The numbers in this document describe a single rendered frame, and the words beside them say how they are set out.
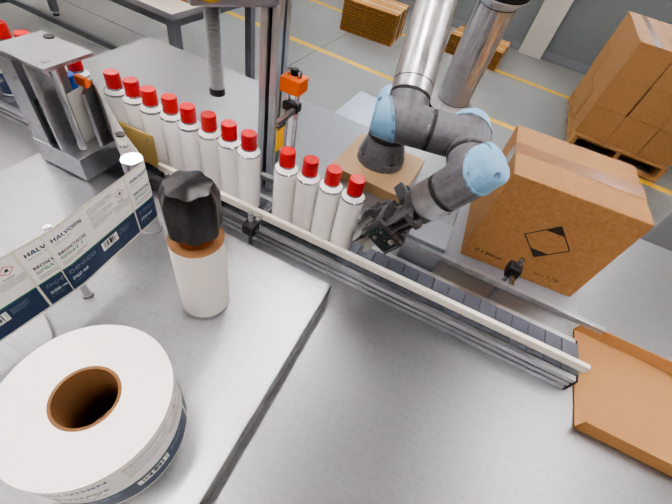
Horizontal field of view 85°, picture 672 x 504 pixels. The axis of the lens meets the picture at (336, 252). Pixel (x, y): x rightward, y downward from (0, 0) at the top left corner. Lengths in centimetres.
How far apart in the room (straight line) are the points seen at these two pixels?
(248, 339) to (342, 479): 29
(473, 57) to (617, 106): 309
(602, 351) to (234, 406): 85
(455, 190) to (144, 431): 55
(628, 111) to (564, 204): 314
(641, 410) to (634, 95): 320
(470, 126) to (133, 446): 68
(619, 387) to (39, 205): 135
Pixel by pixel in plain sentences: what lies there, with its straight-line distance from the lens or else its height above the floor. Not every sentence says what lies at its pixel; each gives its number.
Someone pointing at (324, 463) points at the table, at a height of 83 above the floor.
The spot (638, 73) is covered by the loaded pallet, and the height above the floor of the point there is 70.
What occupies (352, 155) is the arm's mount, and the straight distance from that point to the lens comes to 121.
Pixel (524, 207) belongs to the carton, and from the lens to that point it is 94.
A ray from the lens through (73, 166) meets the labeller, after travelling 107.
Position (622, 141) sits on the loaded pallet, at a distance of 415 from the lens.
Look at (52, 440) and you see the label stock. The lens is 57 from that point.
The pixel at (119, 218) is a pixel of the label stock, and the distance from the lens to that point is 80.
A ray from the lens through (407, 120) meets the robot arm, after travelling 69.
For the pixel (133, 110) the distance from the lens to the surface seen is 102.
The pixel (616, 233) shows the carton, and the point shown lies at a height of 107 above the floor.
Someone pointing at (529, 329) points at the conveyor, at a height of 88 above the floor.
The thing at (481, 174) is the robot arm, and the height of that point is 123.
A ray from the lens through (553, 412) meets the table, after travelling 95.
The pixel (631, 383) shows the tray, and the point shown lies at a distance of 112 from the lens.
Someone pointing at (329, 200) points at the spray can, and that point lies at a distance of 78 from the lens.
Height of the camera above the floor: 153
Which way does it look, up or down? 48 degrees down
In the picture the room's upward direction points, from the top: 15 degrees clockwise
